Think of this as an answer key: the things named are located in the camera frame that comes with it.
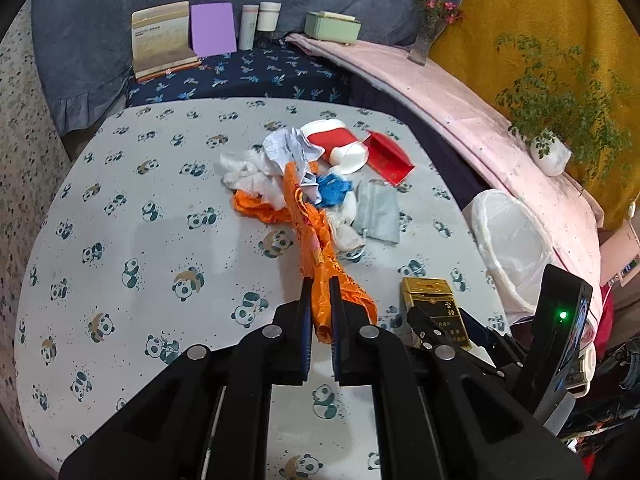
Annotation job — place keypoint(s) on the white lined waste bin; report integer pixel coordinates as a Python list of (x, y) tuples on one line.
[(515, 240)]

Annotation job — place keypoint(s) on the crumpled lined paper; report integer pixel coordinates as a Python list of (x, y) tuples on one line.
[(287, 145)]

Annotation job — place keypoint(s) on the gold cigarette box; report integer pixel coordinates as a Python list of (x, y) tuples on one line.
[(430, 296)]

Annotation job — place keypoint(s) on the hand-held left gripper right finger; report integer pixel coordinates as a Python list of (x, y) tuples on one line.
[(336, 332)]

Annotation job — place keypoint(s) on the purple board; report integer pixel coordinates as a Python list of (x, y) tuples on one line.
[(214, 30)]

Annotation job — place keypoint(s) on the navy leaf print cloth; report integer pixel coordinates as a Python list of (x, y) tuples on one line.
[(250, 75)]

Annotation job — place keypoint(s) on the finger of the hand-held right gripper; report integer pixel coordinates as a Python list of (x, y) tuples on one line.
[(487, 340), (424, 331)]

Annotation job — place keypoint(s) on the white tube bottle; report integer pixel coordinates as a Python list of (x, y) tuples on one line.
[(248, 27)]

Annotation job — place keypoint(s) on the pink cardboard box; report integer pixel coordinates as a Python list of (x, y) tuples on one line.
[(619, 255)]

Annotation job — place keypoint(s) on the dark purple cloth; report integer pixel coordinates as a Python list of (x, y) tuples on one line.
[(400, 105)]

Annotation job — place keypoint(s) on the glass vase with pink flowers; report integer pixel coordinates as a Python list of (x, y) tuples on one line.
[(425, 42)]

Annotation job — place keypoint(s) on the blue crumpled wrapper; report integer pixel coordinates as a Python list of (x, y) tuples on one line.
[(332, 187)]

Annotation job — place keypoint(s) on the orange plastic bag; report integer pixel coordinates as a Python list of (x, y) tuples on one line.
[(320, 250)]

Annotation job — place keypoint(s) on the grey flat pouch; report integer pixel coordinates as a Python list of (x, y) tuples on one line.
[(377, 210)]

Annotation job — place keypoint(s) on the white crumpled cloth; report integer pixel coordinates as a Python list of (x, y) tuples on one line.
[(250, 175)]

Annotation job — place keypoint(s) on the yellow cloth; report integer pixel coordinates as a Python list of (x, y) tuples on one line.
[(525, 0)]

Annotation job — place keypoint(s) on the red and white paper cup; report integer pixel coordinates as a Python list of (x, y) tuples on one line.
[(345, 157)]

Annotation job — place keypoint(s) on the green tissue box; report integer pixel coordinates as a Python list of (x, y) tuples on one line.
[(332, 27)]

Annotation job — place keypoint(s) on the pink cloth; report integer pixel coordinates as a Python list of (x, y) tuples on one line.
[(450, 90)]

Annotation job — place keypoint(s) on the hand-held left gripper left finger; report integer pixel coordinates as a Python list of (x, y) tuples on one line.
[(304, 332)]

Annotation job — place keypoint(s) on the beige open gift box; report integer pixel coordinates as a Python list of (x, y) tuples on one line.
[(160, 35)]

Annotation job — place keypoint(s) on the white crumpled tissue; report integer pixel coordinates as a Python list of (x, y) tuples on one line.
[(346, 227)]

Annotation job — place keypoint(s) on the red cloth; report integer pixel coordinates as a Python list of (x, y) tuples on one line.
[(606, 310)]

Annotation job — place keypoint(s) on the red flat box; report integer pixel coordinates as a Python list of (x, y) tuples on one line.
[(387, 157)]

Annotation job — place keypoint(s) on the green plant in white pot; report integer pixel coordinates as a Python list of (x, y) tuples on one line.
[(550, 156)]

